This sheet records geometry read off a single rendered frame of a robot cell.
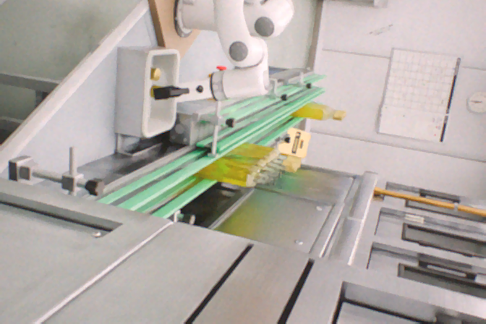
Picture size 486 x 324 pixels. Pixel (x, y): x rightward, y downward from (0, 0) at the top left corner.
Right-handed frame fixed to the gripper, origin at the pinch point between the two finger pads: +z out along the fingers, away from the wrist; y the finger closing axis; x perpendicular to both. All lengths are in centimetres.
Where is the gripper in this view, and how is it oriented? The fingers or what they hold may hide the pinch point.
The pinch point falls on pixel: (164, 92)
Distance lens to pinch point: 137.8
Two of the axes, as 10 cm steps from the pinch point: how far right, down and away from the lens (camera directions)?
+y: 3.3, -1.9, 9.3
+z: -9.4, 0.7, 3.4
